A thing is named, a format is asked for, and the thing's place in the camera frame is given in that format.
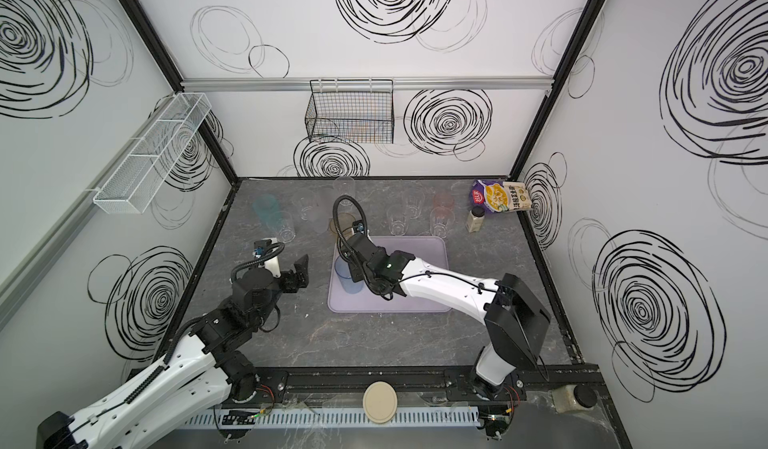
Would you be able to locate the blue plastic cup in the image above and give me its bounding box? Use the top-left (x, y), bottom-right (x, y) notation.
top-left (334, 257), bottom-right (363, 294)

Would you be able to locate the lilac plastic tray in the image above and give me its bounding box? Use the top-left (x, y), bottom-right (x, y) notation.
top-left (326, 235), bottom-right (452, 314)

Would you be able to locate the clear faceted glass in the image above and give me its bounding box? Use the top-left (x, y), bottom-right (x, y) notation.
top-left (386, 204), bottom-right (409, 236)

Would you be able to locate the teal plastic cup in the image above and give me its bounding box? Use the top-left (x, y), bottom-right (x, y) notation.
top-left (252, 193), bottom-right (282, 231)

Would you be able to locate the yellow plastic cup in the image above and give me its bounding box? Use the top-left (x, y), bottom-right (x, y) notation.
top-left (329, 212), bottom-right (356, 239)

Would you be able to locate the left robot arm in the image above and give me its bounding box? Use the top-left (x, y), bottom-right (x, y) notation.
top-left (36, 255), bottom-right (309, 448)

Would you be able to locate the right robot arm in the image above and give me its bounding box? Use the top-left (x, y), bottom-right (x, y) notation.
top-left (338, 233), bottom-right (551, 400)

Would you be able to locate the clear glass far left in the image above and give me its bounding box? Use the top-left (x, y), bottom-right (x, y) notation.
top-left (274, 215), bottom-right (296, 244)

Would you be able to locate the clear glass right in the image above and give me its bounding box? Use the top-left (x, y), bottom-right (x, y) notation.
top-left (430, 206), bottom-right (455, 239)

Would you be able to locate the pink plastic cup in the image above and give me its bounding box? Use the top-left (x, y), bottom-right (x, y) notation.
top-left (432, 191), bottom-right (455, 210)

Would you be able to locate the small spice jar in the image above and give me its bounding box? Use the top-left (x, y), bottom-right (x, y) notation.
top-left (466, 206), bottom-right (486, 233)

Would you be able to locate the beige round lid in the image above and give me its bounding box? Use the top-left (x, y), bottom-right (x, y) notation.
top-left (363, 381), bottom-right (398, 424)

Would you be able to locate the snack bag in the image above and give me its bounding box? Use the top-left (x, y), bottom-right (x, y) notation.
top-left (469, 179), bottom-right (532, 213)

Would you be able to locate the jar with black lid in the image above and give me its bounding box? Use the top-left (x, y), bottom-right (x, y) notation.
top-left (550, 384), bottom-right (598, 414)

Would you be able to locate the black mounting rail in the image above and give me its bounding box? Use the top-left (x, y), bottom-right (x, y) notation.
top-left (255, 364), bottom-right (605, 402)

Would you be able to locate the white wire shelf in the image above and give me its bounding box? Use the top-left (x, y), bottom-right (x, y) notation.
top-left (93, 93), bottom-right (212, 214)

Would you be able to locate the black wire basket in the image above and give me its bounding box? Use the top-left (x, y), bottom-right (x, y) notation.
top-left (304, 78), bottom-right (395, 144)

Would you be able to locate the white cable duct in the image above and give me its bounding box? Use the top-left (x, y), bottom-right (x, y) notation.
top-left (180, 406), bottom-right (480, 430)

